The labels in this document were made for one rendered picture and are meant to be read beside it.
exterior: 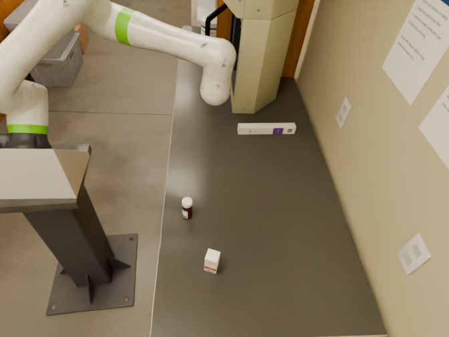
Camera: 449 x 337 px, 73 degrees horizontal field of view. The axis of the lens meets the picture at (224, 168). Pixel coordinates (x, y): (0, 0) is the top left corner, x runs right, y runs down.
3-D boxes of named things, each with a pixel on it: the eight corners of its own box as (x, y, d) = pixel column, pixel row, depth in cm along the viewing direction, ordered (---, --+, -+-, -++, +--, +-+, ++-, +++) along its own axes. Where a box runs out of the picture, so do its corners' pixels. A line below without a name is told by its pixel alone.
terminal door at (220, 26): (228, 72, 173) (236, -5, 143) (204, 99, 154) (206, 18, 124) (227, 71, 173) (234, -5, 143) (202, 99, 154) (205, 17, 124)
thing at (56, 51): (81, 32, 330) (71, -1, 306) (63, 60, 290) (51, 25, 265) (40, 29, 326) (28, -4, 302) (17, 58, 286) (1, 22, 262)
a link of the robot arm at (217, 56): (145, 40, 112) (129, 52, 105) (143, 7, 104) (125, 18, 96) (237, 69, 107) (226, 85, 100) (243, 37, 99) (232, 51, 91)
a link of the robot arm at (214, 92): (198, 110, 109) (228, 113, 111) (201, 79, 100) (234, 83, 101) (198, 88, 118) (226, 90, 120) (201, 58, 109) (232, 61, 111)
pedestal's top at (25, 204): (-14, 214, 111) (-20, 208, 108) (15, 152, 132) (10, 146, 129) (79, 208, 116) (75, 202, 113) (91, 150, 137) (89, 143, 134)
